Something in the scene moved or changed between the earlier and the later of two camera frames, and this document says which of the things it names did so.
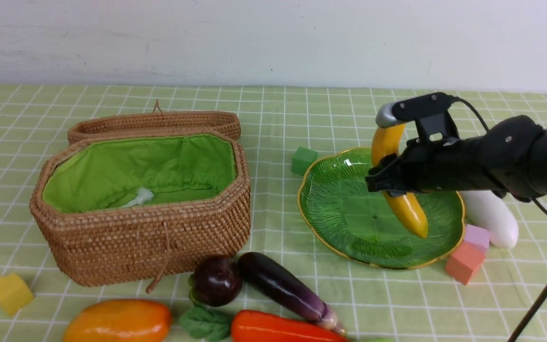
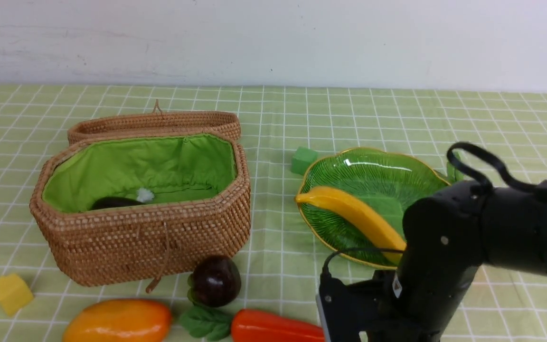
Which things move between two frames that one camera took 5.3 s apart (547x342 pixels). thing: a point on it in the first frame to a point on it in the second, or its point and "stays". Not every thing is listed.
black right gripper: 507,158 to 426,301
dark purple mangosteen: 215,281 stays
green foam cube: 303,158 stays
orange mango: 119,320 stays
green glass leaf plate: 337,207 stays
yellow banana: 384,142 to 368,219
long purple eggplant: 268,276 to 108,202
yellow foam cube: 12,290 stays
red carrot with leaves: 246,326 stays
